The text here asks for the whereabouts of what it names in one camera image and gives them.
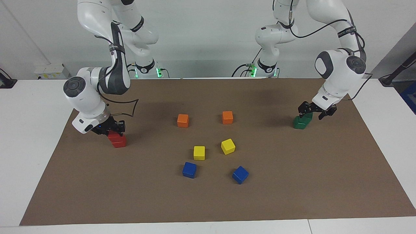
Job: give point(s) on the green lit base connector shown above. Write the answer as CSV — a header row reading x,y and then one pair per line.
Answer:
x,y
252,70

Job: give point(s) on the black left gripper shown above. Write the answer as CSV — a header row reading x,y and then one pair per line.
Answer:
x,y
318,108

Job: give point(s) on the blue wooden cube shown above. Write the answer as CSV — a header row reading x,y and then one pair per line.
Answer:
x,y
240,174
189,169

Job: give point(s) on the white wall socket box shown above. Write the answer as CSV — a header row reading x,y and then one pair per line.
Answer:
x,y
52,71

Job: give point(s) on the orange wooden cube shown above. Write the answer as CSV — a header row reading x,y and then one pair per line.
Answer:
x,y
227,117
183,120

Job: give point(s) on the brown table mat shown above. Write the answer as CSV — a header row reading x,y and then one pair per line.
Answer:
x,y
130,195

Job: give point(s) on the blue crate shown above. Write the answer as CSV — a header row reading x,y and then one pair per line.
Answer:
x,y
410,97

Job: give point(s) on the yellow wooden cube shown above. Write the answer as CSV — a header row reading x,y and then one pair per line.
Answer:
x,y
199,152
228,146

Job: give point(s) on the black angled pole stand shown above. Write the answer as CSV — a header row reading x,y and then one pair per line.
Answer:
x,y
388,79

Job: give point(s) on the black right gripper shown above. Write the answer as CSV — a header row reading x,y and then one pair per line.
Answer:
x,y
104,126

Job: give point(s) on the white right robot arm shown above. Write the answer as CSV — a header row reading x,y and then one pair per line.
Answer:
x,y
84,97

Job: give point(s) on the red wooden cube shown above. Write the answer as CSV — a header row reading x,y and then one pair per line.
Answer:
x,y
119,145
114,138

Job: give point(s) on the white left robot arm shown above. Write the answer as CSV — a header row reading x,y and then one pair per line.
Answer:
x,y
338,74

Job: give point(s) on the green wooden cube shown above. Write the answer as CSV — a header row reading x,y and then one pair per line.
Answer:
x,y
299,125
307,118

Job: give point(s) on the black clamp stand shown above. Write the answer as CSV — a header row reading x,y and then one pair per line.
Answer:
x,y
6,83

